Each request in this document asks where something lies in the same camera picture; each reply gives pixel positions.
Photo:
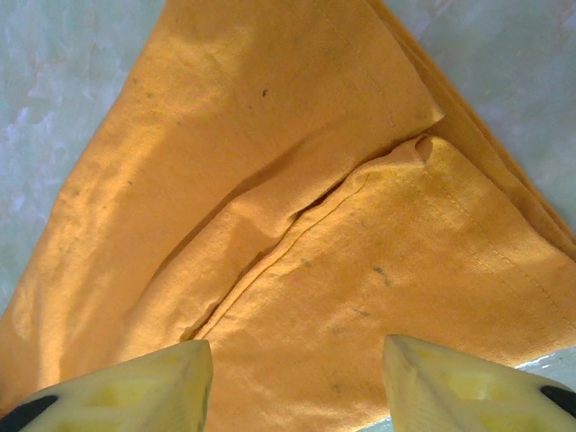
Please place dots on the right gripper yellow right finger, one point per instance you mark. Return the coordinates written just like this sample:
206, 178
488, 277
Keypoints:
450, 396

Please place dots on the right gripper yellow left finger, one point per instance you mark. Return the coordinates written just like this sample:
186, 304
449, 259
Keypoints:
135, 400

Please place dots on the yellow t-shirt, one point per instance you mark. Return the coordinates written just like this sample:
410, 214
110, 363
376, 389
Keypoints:
270, 180

